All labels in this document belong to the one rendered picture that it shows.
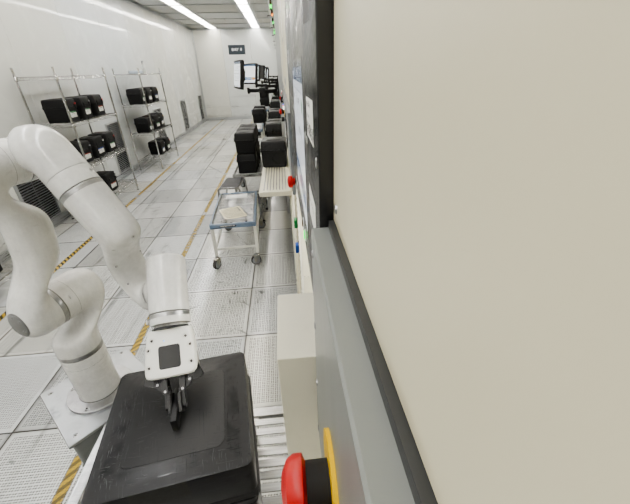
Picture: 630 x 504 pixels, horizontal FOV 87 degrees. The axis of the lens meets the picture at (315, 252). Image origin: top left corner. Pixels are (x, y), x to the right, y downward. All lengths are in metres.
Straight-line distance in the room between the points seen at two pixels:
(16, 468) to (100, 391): 1.16
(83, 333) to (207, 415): 0.54
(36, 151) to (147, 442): 0.59
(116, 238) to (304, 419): 0.53
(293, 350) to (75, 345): 0.89
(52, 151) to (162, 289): 0.33
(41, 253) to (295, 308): 0.75
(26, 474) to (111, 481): 1.60
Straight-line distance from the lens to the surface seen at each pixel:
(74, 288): 1.14
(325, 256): 0.24
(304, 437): 0.50
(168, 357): 0.78
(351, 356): 0.17
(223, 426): 0.77
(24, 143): 0.86
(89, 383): 1.29
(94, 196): 0.80
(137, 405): 0.87
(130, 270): 0.88
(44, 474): 2.32
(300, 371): 0.40
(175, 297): 0.78
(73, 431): 1.32
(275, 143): 3.48
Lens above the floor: 1.68
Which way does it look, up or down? 29 degrees down
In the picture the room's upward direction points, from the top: 2 degrees counter-clockwise
